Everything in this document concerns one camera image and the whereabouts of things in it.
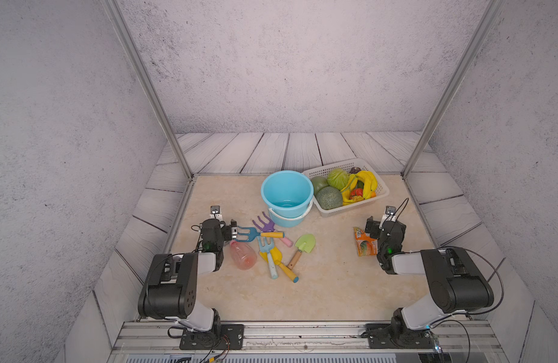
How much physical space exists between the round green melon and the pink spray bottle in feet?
1.14

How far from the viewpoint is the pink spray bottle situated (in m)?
0.85

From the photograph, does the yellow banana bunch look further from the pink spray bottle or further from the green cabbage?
the pink spray bottle

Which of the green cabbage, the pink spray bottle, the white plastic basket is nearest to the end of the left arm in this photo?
the pink spray bottle

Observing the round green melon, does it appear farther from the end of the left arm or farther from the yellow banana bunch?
the end of the left arm

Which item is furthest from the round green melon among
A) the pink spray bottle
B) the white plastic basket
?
the pink spray bottle

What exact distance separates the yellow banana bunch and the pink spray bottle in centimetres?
46

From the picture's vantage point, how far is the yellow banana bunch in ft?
3.36

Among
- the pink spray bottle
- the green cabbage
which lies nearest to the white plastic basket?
the green cabbage

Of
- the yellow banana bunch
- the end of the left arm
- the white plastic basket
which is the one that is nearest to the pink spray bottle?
the end of the left arm

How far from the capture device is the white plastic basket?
38.8 inches

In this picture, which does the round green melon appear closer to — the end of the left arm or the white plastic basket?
the white plastic basket

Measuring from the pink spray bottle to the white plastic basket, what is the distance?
0.33 m

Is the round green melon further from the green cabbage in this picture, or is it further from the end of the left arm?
the end of the left arm

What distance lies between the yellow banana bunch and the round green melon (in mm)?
39
